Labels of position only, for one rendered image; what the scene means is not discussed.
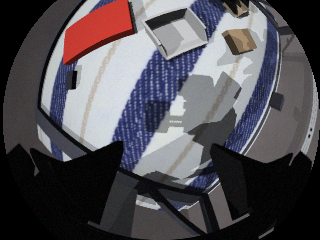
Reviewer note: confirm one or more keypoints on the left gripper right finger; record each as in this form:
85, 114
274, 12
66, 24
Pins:
243, 179

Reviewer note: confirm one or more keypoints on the red flat rectangular slab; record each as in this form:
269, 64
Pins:
100, 27

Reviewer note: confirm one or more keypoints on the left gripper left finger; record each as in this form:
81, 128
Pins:
86, 180

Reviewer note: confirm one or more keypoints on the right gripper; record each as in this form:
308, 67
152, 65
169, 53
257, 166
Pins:
232, 4

